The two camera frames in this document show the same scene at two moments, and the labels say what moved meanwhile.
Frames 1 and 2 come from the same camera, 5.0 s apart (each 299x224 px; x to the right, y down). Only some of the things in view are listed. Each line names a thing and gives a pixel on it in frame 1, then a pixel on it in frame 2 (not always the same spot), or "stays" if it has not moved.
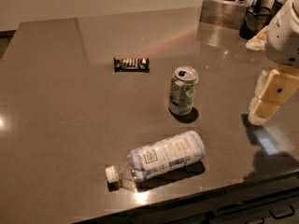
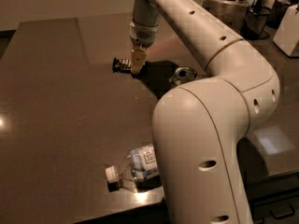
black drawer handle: (283, 216) stays
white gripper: (284, 42) → (144, 35)
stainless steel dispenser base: (222, 13) stays
